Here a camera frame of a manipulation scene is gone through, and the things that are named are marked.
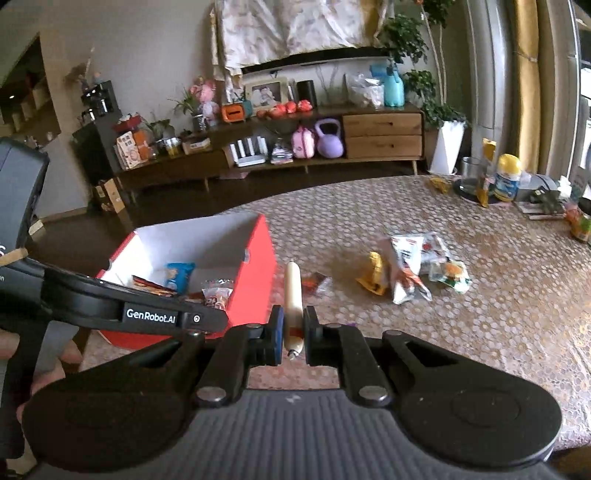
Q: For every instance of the orange tissue box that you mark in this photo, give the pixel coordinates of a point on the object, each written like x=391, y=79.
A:
x=236, y=113

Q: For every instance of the white photo frame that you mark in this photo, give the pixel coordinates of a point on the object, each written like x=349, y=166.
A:
x=265, y=94

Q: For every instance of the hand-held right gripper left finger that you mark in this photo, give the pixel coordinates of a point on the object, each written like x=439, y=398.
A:
x=277, y=337

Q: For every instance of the tall potted tree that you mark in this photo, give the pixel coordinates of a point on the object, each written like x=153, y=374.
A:
x=404, y=37

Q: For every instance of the yellow lid bottle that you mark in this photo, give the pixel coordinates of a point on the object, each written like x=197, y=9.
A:
x=508, y=180

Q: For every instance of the red gift box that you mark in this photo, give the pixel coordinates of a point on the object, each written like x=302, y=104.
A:
x=127, y=124

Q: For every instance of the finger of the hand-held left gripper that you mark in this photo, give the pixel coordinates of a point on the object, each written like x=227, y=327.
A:
x=152, y=314

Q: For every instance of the brown cardboard box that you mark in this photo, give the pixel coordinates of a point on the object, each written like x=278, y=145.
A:
x=111, y=196

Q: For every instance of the black coffee machine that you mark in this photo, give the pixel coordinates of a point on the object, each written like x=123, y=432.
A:
x=99, y=101

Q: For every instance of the person's left hand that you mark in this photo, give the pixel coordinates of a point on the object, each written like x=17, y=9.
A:
x=69, y=356

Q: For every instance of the purple kettlebell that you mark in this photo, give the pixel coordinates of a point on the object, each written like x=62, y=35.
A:
x=330, y=145

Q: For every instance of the yellow curtain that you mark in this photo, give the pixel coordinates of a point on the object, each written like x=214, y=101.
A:
x=528, y=92

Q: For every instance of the black speaker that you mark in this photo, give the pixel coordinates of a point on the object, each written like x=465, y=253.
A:
x=305, y=92

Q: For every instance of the white planter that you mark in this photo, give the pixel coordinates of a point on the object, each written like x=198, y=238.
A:
x=447, y=147

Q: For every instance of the small yellow packet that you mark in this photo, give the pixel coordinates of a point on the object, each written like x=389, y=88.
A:
x=438, y=185

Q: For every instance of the white orange carton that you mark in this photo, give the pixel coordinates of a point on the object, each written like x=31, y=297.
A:
x=129, y=152

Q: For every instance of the white red snack packet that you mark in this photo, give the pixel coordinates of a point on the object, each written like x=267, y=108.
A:
x=436, y=247

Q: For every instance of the dried flower branch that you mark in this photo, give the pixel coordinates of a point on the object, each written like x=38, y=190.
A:
x=85, y=74

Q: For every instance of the white router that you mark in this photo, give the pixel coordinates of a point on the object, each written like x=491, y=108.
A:
x=249, y=154

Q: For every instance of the small green plant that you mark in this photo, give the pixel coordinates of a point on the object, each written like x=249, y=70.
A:
x=159, y=129

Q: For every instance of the wall shelf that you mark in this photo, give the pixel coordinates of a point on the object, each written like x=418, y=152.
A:
x=27, y=92

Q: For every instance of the glass vase with twigs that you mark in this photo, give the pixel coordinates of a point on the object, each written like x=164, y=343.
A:
x=331, y=90

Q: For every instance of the wooden drawer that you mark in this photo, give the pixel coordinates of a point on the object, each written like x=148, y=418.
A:
x=383, y=146
x=383, y=124

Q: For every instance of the small red candy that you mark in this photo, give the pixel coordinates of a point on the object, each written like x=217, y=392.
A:
x=319, y=284

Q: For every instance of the wooden television cabinet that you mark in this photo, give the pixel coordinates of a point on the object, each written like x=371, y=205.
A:
x=175, y=168

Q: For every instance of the black television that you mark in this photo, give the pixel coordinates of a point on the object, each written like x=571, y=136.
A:
x=318, y=57

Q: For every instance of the dark side cabinet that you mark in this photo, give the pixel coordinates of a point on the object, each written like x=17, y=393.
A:
x=92, y=152

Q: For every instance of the glass cup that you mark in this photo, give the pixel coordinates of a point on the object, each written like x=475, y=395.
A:
x=472, y=177

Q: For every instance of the stack of booklets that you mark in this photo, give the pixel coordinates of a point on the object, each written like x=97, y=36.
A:
x=281, y=154

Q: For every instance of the yellow snack packet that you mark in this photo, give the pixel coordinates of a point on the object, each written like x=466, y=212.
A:
x=371, y=274

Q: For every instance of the pink small case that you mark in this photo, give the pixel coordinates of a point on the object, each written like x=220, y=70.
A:
x=303, y=144

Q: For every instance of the blue water jug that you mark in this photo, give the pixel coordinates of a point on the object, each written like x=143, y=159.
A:
x=392, y=90

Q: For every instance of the clear plastic bag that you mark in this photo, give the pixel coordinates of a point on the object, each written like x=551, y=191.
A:
x=364, y=92

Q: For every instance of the black lid jar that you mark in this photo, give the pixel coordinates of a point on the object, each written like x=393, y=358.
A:
x=582, y=221

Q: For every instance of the black round tray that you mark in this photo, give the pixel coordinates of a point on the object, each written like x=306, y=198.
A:
x=461, y=196

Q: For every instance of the grey standing air conditioner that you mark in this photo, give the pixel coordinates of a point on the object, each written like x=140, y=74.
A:
x=489, y=60

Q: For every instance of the beige sausage stick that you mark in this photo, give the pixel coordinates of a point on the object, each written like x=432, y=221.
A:
x=293, y=295

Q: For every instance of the pink flower doll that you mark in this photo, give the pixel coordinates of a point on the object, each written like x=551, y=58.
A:
x=205, y=94

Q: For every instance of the blue snack packet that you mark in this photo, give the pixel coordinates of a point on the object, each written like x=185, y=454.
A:
x=180, y=277

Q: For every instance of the burger print snack packet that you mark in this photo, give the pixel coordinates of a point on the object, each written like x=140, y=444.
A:
x=450, y=277

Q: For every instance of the orange red chips packet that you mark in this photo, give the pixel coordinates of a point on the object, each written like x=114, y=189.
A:
x=217, y=295

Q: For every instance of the yellow small jar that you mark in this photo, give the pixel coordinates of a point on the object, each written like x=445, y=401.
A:
x=172, y=146

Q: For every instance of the small potted plant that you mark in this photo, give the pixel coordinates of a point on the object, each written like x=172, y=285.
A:
x=198, y=121

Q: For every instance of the small cardboard box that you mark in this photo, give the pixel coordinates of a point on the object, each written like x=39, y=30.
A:
x=197, y=146

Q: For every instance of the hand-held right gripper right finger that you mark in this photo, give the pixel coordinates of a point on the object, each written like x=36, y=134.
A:
x=310, y=337

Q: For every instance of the red cardboard box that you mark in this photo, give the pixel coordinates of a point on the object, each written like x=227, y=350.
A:
x=251, y=258

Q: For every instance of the printed cloth cover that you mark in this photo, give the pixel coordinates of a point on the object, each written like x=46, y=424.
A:
x=286, y=27

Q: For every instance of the red apple ornament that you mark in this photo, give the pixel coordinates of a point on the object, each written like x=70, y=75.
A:
x=304, y=106
x=291, y=107
x=279, y=110

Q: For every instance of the large white snack packet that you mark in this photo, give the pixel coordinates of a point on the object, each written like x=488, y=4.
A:
x=408, y=267

